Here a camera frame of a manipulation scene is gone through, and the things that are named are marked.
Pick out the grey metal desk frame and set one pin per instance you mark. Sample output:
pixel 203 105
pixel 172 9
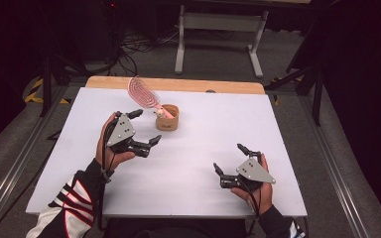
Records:
pixel 221 22

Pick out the wooden table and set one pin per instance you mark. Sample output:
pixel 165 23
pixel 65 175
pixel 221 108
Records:
pixel 191 85

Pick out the white table cover board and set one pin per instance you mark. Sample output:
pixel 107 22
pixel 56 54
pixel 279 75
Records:
pixel 205 139

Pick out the person's right hand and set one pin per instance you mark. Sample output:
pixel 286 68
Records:
pixel 261 196

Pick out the pink hairbrush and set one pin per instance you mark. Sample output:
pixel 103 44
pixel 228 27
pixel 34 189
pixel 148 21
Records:
pixel 140 91

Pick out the round wooden cup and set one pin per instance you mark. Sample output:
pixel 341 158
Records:
pixel 167 123

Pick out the yellow black hazard tape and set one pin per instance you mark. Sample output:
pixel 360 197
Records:
pixel 275 99
pixel 34 92

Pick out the aluminium floor rail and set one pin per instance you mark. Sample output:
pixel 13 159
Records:
pixel 334 165
pixel 16 158

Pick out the person's left hand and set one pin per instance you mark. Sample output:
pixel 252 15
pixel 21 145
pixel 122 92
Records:
pixel 112 158

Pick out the black metal stand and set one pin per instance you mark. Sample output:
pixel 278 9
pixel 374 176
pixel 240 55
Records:
pixel 317 95
pixel 48 86

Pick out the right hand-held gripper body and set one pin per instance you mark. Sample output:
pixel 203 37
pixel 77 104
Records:
pixel 254 172

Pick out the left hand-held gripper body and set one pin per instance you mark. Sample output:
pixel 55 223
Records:
pixel 121 130

